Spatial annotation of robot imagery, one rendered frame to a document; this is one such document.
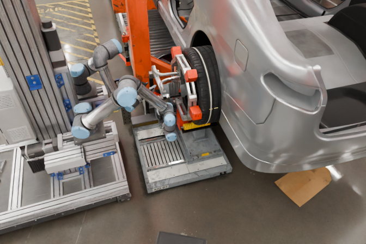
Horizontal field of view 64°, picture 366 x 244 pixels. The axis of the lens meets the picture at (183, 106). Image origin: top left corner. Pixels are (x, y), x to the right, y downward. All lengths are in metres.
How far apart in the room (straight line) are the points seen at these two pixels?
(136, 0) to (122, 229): 1.87
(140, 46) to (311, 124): 1.64
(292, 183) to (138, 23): 2.04
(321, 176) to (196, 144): 1.25
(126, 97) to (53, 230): 1.47
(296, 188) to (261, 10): 1.83
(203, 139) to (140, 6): 1.35
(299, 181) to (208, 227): 1.00
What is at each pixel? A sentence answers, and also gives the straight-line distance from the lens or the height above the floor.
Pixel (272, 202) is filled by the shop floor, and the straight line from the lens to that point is 2.89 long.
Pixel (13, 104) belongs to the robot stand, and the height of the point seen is 1.11.
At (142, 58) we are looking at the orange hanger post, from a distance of 2.78.
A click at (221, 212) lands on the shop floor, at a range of 2.75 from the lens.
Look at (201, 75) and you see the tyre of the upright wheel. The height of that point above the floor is 1.11.
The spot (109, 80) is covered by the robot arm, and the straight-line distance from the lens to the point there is 2.20.
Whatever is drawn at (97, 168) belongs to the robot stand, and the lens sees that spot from 2.81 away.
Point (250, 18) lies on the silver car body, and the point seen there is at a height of 1.68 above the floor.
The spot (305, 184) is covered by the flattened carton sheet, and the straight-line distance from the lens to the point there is 3.10.
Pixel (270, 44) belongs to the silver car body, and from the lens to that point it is 1.58.
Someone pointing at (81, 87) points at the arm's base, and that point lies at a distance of 2.57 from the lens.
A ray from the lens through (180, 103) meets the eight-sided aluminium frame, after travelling 2.70.
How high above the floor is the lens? 2.39
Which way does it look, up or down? 42 degrees down
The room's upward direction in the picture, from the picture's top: 1 degrees clockwise
